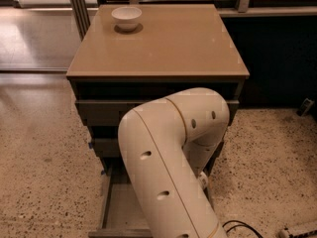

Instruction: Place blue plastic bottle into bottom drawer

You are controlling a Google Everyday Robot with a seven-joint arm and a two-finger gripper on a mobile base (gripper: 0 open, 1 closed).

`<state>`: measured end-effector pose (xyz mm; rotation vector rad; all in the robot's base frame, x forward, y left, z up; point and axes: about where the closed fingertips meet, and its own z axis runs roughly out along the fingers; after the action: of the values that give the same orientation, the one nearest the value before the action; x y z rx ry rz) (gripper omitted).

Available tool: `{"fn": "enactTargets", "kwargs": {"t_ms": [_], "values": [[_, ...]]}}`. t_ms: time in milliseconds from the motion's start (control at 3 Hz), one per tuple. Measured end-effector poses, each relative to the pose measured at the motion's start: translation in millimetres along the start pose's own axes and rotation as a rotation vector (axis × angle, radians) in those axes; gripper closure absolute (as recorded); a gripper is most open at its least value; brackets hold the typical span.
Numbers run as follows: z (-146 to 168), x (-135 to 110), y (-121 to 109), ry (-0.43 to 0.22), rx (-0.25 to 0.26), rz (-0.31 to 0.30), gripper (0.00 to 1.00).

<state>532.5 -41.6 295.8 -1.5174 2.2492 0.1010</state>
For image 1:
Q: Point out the metal frame post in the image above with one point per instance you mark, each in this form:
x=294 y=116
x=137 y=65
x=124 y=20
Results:
x=81 y=16

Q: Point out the brown drawer cabinet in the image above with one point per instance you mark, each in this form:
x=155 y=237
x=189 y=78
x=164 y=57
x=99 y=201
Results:
x=174 y=48

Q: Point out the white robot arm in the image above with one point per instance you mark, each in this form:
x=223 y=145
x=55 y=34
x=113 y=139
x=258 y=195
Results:
x=165 y=144

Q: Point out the open bottom drawer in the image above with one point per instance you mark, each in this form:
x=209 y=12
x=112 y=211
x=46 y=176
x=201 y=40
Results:
x=121 y=214

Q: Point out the white power strip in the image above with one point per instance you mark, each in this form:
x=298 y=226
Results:
x=304 y=230

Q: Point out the top drawer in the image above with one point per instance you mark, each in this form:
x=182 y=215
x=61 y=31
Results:
x=105 y=112

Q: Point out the white ceramic bowl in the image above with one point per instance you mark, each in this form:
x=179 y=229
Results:
x=126 y=17

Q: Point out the blue labelled plastic bottle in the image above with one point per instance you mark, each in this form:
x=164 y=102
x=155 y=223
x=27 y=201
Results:
x=203 y=180

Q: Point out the small dark floor device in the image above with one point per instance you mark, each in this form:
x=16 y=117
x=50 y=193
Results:
x=305 y=107

